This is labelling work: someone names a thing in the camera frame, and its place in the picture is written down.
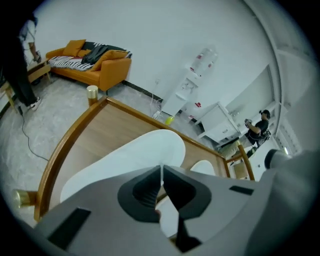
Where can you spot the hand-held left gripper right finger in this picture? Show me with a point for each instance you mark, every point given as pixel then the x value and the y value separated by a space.
pixel 220 212

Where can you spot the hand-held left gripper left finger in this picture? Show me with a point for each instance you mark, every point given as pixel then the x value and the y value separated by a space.
pixel 100 220

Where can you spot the white slipper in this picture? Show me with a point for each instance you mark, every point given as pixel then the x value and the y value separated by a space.
pixel 202 167
pixel 150 150

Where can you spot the white vanity cabinet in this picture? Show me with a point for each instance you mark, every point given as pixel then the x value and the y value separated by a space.
pixel 220 125

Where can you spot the brown wooden cart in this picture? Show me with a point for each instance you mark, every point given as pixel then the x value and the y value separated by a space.
pixel 105 130

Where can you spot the clear water jug red cap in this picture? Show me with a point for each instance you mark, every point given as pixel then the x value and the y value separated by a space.
pixel 192 113

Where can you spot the yellow green bottle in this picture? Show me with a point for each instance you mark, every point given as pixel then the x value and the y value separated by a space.
pixel 169 120

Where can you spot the white power strip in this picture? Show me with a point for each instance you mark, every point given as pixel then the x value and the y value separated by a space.
pixel 157 115

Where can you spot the white water dispenser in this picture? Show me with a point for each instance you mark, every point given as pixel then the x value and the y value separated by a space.
pixel 177 100

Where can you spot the orange sofa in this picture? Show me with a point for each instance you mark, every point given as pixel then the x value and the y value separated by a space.
pixel 112 72

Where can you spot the clear dispenser water bottle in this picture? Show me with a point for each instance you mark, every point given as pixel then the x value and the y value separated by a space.
pixel 205 61

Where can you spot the black white striped blanket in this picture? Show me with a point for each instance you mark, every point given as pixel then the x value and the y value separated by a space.
pixel 65 62

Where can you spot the orange cushion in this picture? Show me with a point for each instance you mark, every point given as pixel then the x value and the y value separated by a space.
pixel 110 58
pixel 73 47

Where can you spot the light wooden side table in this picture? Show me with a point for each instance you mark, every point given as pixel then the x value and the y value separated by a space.
pixel 37 70

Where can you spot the black jacket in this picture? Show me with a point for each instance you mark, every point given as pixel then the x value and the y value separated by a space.
pixel 96 53

